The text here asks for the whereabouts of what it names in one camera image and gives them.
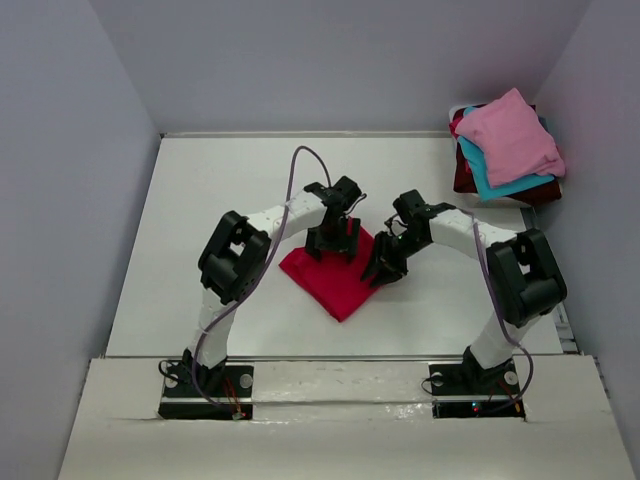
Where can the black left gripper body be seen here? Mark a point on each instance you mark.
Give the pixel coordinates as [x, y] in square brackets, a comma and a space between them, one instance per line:
[333, 237]

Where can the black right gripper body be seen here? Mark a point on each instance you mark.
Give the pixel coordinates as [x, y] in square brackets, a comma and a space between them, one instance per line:
[404, 244]

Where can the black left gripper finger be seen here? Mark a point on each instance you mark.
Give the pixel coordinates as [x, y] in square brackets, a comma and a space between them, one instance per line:
[311, 247]
[353, 233]

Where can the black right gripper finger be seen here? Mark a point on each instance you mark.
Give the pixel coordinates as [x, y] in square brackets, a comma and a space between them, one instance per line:
[379, 254]
[380, 276]

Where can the red t shirt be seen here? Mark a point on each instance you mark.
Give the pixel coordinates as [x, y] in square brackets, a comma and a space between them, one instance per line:
[457, 125]
[333, 282]

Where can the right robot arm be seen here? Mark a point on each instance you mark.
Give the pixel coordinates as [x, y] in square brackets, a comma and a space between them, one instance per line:
[523, 279]

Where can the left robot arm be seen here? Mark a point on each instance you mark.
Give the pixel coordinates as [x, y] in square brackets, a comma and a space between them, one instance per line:
[240, 250]

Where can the dark maroon folded t shirt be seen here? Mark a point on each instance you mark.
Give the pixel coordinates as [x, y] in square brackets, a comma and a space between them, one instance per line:
[477, 162]

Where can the teal folded t shirt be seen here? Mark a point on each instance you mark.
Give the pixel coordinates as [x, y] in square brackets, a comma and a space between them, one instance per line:
[508, 167]

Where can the red folded t shirt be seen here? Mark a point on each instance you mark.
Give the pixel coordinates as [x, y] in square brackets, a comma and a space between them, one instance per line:
[457, 125]

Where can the pink folded t shirt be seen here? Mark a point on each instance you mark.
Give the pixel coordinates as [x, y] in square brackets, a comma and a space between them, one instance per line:
[511, 122]

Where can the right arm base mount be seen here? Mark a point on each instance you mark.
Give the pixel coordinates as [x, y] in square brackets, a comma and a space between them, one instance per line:
[456, 398]

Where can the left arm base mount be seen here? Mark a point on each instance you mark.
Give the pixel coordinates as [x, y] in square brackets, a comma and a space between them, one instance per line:
[228, 398]

